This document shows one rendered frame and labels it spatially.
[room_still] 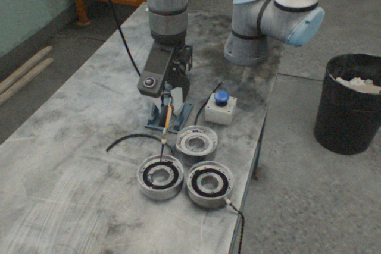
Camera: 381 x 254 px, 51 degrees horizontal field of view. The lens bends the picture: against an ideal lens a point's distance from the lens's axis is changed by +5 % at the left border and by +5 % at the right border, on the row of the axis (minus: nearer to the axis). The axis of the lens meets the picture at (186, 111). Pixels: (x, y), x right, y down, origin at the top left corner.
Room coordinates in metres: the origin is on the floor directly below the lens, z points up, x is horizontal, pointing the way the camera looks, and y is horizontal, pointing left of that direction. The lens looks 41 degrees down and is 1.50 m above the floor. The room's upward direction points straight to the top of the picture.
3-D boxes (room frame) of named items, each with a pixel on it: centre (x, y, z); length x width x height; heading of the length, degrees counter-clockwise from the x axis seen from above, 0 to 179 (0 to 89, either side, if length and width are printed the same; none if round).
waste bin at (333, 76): (1.53, -0.84, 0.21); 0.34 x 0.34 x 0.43
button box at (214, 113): (0.80, -0.10, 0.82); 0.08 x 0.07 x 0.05; 161
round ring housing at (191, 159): (0.66, -0.02, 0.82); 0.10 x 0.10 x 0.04
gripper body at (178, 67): (0.68, 0.03, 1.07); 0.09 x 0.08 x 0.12; 163
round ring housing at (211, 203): (0.54, -0.05, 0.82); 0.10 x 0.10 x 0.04
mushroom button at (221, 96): (0.79, -0.09, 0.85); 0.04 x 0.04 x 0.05
